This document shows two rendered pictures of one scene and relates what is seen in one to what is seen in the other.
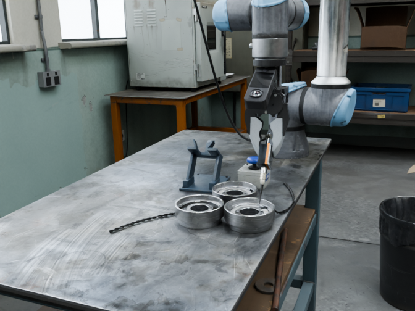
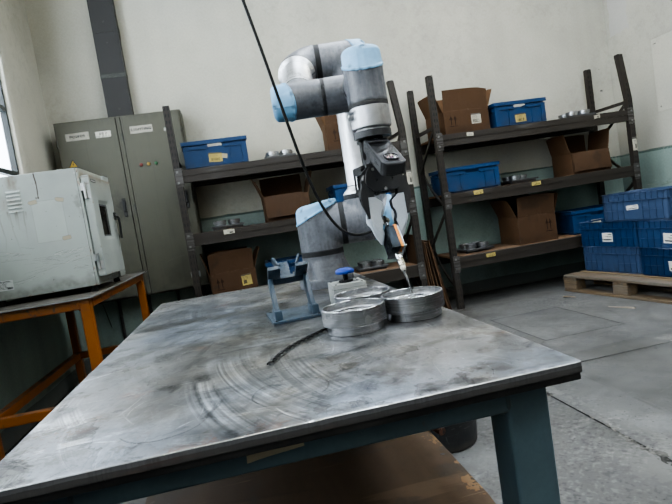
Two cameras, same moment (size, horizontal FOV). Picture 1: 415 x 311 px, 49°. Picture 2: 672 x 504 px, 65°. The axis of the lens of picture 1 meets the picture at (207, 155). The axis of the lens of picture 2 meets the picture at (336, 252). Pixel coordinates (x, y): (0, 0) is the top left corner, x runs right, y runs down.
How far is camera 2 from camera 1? 0.56 m
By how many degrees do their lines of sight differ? 33
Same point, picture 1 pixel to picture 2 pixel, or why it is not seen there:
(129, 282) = (398, 376)
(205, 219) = (378, 316)
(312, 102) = (355, 213)
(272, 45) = (381, 110)
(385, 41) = (290, 208)
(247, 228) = (430, 310)
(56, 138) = not seen: outside the picture
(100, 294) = (387, 392)
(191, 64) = (87, 254)
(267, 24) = (373, 87)
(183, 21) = (66, 201)
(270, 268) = not seen: hidden behind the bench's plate
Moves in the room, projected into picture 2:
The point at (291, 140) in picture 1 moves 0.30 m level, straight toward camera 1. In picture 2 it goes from (338, 264) to (390, 269)
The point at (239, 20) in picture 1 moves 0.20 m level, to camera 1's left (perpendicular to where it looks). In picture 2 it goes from (310, 102) to (214, 104)
